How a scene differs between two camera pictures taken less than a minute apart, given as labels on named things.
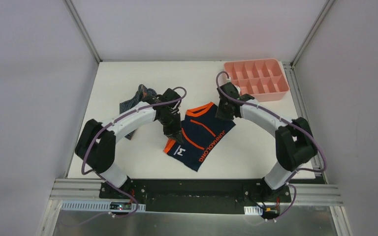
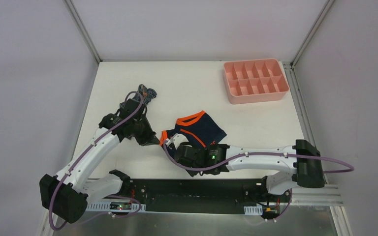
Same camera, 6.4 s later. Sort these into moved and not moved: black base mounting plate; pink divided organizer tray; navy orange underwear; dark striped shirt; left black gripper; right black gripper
Moved: left black gripper; navy orange underwear; right black gripper
Not moved: dark striped shirt; black base mounting plate; pink divided organizer tray
